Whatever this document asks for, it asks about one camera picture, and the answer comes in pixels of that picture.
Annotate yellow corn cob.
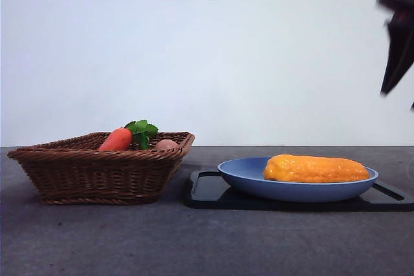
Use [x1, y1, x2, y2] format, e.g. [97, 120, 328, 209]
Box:
[263, 154, 371, 184]

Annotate orange carrot with green leaves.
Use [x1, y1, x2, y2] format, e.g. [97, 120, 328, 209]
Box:
[98, 120, 159, 152]

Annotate pale brown egg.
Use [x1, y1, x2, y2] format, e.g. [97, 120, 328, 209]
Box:
[153, 139, 179, 152]

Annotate brown wicker basket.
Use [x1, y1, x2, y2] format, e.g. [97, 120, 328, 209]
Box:
[6, 131, 196, 206]

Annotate black rectangular tray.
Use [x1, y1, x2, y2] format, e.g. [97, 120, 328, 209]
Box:
[184, 169, 414, 211]

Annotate blue round plate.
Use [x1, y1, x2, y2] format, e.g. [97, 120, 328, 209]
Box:
[217, 156, 380, 204]

